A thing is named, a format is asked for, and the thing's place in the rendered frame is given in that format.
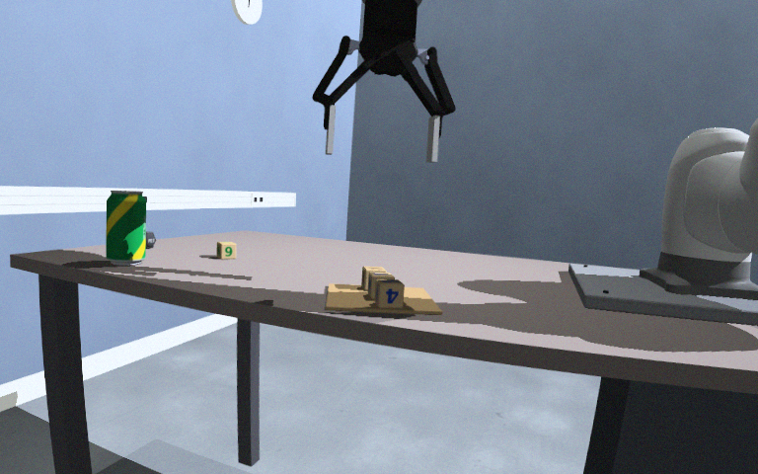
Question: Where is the beige letter block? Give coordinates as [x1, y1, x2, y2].
[216, 242, 236, 260]
[367, 273, 395, 298]
[374, 279, 405, 308]
[361, 267, 387, 290]

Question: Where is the green and yellow drink can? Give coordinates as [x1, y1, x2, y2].
[106, 191, 146, 266]

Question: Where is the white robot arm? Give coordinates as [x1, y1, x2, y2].
[639, 119, 758, 300]

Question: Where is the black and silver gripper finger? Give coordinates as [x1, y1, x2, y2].
[395, 47, 456, 163]
[312, 36, 387, 155]

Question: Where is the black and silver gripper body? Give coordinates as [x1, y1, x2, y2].
[359, 0, 418, 77]

